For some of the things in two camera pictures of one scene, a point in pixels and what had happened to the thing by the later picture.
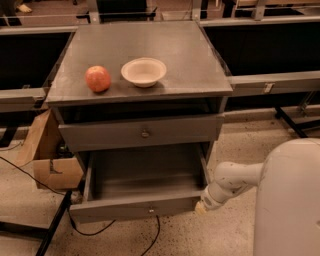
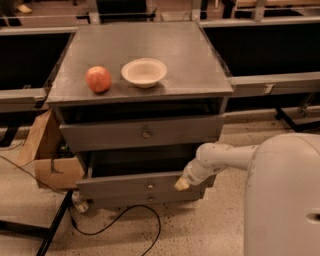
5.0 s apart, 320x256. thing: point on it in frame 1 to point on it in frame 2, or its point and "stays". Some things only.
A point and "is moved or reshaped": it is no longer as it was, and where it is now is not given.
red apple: (98, 78) stays
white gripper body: (209, 200) to (192, 175)
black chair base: (297, 127) stays
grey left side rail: (22, 99) stays
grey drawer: (143, 183) is moved or reshaped
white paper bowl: (144, 72) stays
